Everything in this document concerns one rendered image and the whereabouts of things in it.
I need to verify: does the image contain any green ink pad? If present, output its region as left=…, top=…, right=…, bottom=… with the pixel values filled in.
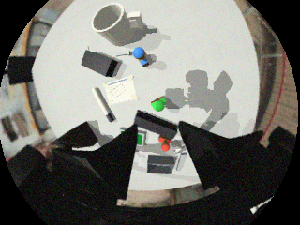
left=120, top=127, right=145, bottom=146

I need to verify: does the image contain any green-handled stamp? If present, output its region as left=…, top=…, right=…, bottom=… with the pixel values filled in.
left=151, top=97, right=166, bottom=112

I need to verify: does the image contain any blue and brown rubber stamp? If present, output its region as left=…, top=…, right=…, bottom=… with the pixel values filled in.
left=132, top=48, right=149, bottom=67

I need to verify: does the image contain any red-handled rubber stamp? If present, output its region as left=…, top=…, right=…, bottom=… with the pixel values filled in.
left=158, top=135, right=172, bottom=151

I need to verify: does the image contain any beige mug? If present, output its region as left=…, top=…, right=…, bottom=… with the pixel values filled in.
left=91, top=3, right=143, bottom=46

